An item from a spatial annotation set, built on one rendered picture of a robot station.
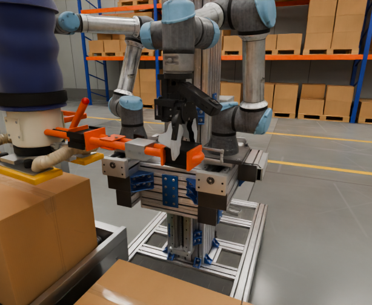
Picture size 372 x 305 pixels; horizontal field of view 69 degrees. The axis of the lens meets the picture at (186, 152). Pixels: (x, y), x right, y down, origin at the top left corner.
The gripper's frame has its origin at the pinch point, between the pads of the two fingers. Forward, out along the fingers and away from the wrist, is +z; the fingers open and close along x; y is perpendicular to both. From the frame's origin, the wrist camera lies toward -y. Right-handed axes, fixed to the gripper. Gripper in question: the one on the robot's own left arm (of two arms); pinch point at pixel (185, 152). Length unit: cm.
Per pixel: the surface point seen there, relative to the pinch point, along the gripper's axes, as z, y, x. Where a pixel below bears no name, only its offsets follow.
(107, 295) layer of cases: 67, 37, -1
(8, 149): 91, 351, -130
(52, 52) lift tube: -25, 51, -2
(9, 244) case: 37, 58, 20
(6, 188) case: 27, 81, 7
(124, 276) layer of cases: 67, 38, -12
